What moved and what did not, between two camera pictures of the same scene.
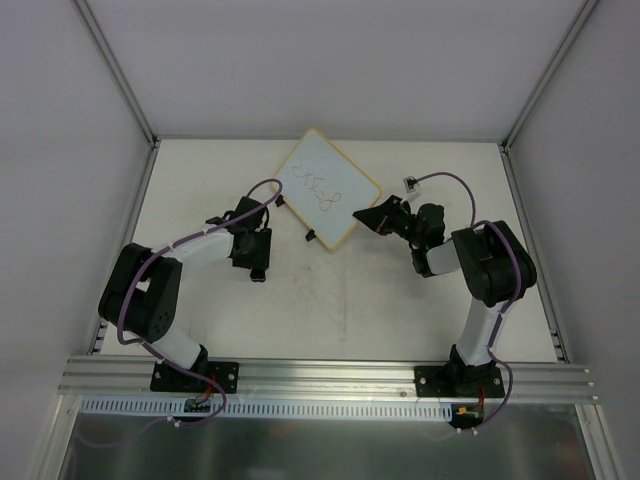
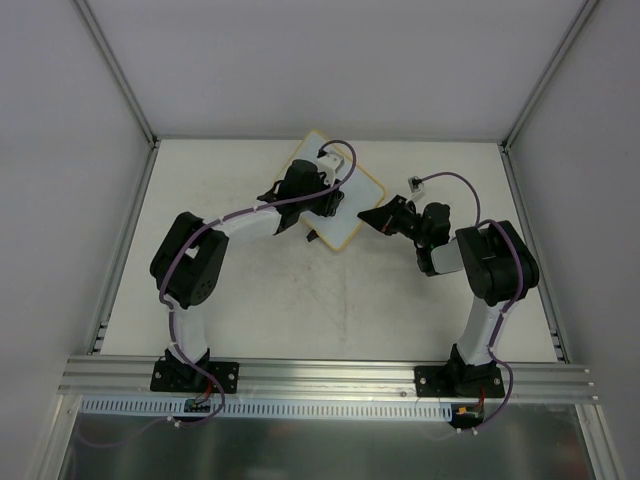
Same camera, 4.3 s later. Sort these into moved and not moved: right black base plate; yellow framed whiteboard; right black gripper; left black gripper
Moved: left black gripper
Not moved: right black gripper; yellow framed whiteboard; right black base plate
